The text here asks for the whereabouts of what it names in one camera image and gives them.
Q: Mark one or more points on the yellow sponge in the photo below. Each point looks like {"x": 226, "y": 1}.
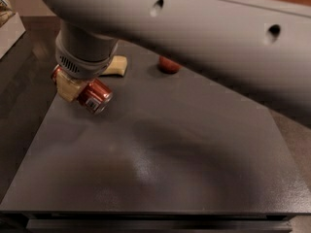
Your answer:
{"x": 117, "y": 67}

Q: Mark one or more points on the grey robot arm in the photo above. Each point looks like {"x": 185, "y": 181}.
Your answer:
{"x": 258, "y": 48}

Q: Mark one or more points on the red apple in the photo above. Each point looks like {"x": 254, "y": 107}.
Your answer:
{"x": 168, "y": 66}

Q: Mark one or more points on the snack bag on box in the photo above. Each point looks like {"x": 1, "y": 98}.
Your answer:
{"x": 6, "y": 11}

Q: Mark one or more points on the red coke can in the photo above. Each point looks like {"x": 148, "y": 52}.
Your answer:
{"x": 94, "y": 97}

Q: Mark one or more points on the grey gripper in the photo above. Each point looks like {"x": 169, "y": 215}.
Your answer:
{"x": 85, "y": 69}

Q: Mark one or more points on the white box at left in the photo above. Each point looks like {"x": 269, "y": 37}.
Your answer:
{"x": 10, "y": 32}

